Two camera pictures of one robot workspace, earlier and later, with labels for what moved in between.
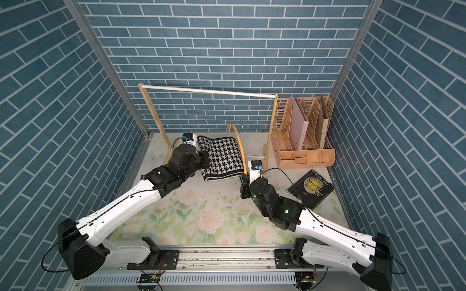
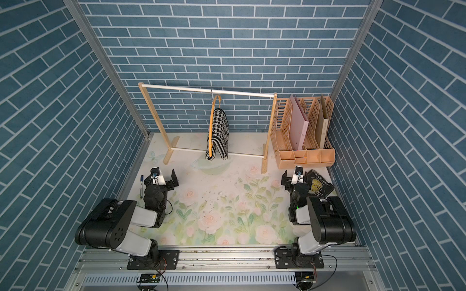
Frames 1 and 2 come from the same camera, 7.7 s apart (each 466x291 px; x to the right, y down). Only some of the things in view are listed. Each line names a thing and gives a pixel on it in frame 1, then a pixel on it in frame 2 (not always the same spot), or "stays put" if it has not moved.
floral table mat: x=207 y=214 stays put
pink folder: x=300 y=124 stays put
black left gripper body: x=198 y=162 -> x=162 y=190
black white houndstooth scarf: x=224 y=157 -> x=221 y=134
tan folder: x=323 y=123 stays put
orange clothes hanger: x=229 y=128 -> x=210 y=141
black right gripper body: x=248 y=191 -> x=292 y=202
